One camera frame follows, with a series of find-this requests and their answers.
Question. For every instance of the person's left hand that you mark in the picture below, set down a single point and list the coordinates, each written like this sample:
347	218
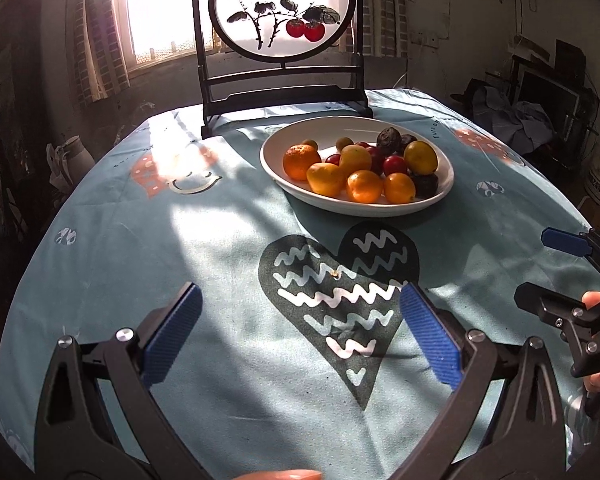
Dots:
280	475

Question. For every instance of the blue cloth pile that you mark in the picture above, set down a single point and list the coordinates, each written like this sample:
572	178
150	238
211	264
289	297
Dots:
515	117

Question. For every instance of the person's right hand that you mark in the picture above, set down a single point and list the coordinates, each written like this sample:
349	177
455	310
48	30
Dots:
597	382

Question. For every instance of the orange tangerine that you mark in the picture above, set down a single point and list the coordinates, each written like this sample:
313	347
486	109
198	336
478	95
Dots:
300	161

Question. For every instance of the white oval plate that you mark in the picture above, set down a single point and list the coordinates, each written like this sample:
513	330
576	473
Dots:
305	127

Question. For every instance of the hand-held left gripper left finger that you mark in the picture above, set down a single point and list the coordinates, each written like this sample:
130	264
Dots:
172	335

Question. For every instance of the black monitor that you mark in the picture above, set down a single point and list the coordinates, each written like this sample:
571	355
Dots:
550	95

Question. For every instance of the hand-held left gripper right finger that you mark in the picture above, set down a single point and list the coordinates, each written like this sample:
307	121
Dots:
430	335

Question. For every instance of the white jug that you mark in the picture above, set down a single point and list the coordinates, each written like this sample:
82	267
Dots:
72	162

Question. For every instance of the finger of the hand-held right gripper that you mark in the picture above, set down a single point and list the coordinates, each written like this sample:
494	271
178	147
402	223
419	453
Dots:
545	305
565	240

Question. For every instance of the bright window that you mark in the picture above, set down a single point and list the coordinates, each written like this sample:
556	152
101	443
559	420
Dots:
160	5

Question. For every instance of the round painted screen black stand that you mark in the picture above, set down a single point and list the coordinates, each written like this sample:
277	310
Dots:
280	5

